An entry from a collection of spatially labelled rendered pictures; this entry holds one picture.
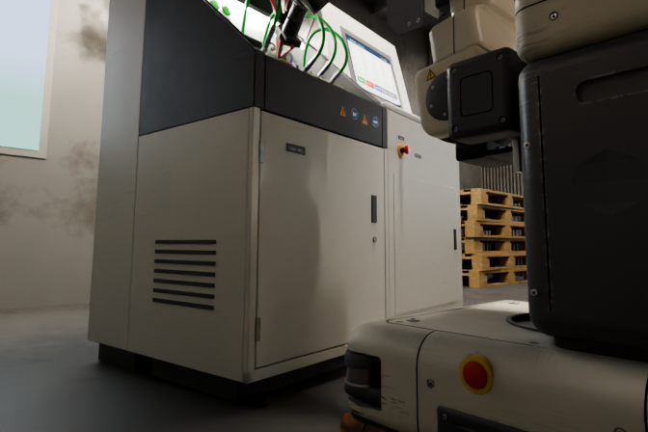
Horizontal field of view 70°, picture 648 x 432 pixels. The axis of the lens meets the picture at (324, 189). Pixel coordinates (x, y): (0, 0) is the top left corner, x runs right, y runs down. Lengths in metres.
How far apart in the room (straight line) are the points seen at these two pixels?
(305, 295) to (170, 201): 0.52
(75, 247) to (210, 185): 2.47
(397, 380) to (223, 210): 0.72
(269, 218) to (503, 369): 0.77
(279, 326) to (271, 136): 0.52
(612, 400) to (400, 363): 0.30
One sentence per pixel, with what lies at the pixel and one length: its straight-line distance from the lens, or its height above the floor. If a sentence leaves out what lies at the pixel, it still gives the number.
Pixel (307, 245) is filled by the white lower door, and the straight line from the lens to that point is 1.40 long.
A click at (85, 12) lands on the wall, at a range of 4.15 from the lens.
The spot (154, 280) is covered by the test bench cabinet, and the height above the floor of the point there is 0.31.
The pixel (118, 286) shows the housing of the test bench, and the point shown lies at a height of 0.27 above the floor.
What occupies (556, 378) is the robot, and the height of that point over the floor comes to 0.26.
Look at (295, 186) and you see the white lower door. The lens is 1.37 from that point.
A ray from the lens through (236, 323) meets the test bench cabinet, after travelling 1.29.
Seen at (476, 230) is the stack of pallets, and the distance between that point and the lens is 5.10.
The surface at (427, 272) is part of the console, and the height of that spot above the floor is 0.31.
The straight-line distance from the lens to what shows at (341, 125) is 1.59.
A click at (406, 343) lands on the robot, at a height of 0.26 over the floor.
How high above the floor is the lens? 0.42
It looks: 7 degrees up
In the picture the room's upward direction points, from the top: straight up
